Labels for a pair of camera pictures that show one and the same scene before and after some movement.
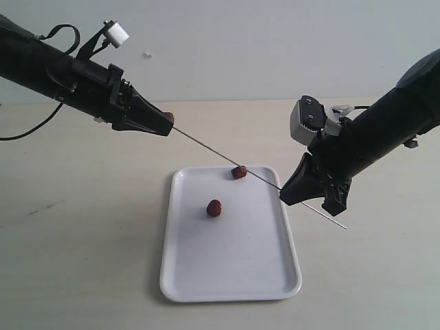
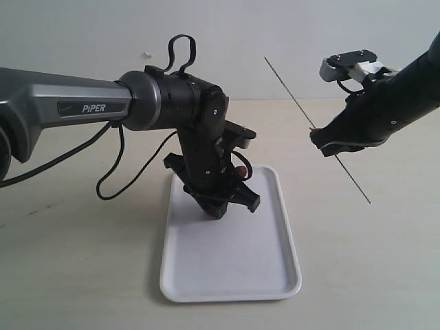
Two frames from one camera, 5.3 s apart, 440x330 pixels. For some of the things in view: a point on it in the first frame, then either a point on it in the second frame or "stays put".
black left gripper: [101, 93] → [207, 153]
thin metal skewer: [302, 202] → [313, 127]
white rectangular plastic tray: [247, 251] stays put
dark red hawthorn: [214, 207] stays put
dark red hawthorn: [238, 172] stays put
